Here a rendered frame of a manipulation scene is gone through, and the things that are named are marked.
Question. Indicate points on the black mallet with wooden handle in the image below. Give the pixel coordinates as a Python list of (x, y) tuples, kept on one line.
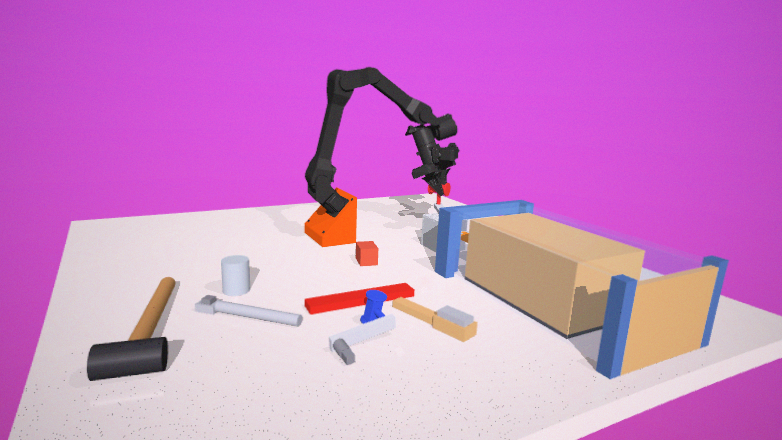
[(141, 354)]

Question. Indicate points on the grey metal rod with square end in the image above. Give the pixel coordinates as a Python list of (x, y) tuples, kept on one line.
[(210, 304)]

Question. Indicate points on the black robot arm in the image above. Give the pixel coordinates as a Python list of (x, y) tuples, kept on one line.
[(340, 86)]

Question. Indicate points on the wooden brush with grey bristles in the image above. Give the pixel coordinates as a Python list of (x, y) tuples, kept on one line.
[(448, 320)]

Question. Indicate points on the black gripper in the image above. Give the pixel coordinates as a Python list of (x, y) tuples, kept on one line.
[(435, 173)]

